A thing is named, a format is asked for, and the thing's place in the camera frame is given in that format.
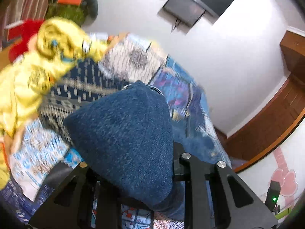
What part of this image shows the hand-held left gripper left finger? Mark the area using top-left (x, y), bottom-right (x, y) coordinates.
top-left (29, 161), bottom-right (122, 229)

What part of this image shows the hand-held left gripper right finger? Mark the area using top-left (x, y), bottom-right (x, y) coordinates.
top-left (173, 142), bottom-right (279, 229)

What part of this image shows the blue denim jacket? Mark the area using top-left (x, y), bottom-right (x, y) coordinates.
top-left (63, 81), bottom-right (216, 221)

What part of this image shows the white sliding wardrobe door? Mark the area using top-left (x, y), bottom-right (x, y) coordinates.
top-left (235, 134), bottom-right (305, 220)

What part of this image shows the pink heart sticker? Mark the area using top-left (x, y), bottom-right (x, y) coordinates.
top-left (269, 145), bottom-right (299, 196)

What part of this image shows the brown wooden door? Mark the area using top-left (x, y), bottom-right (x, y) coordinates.
top-left (225, 75), bottom-right (305, 172)

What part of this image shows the yellow printed garment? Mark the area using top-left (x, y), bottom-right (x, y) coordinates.
top-left (0, 17), bottom-right (112, 189)

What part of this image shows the blue patchwork blanket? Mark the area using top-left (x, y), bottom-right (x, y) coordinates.
top-left (0, 32), bottom-right (231, 229)

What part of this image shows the wooden overhead cabinet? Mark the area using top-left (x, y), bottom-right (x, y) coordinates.
top-left (280, 30), bottom-right (305, 77)

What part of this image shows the red cloth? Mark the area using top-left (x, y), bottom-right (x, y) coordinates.
top-left (8, 19), bottom-right (46, 62)

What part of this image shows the green printed hamper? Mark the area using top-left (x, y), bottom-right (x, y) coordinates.
top-left (45, 1), bottom-right (87, 27)

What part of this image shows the dark grey cushion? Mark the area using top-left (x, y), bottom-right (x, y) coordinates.
top-left (82, 0), bottom-right (99, 19)

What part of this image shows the striped brown curtain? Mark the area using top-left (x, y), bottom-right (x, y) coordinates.
top-left (0, 0), bottom-right (60, 50)

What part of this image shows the black monitor cable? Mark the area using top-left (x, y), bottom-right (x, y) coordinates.
top-left (171, 17), bottom-right (182, 32)

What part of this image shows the small black wall monitor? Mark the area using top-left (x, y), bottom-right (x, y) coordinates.
top-left (162, 0), bottom-right (206, 28)

